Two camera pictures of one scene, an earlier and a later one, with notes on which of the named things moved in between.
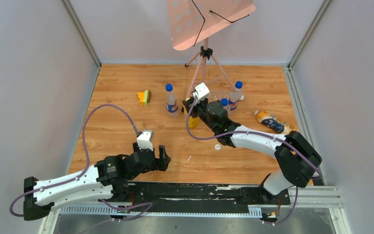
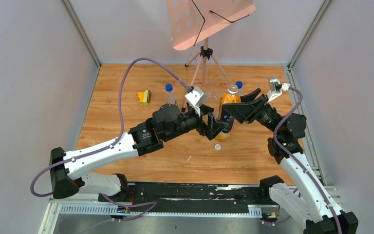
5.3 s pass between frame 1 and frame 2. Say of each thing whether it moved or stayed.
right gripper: moved
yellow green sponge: stayed
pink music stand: stayed
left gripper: moved
